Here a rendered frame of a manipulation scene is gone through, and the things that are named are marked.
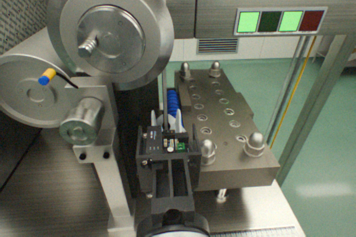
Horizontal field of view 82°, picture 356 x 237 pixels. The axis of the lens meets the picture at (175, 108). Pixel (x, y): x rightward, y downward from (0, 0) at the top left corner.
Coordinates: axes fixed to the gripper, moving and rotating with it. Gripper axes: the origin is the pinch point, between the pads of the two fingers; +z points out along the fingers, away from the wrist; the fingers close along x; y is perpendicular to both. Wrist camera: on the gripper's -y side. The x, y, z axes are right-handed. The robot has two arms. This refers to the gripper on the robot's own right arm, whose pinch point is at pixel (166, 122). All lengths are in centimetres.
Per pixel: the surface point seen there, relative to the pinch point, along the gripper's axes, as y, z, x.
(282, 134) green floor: -109, 104, -109
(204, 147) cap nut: -2.2, -4.4, -6.3
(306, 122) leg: -44, 46, -72
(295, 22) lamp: 9.3, 29.4, -37.4
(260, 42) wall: -78, 263, -148
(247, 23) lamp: 9.3, 29.4, -23.8
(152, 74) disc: 11.1, -2.7, 1.7
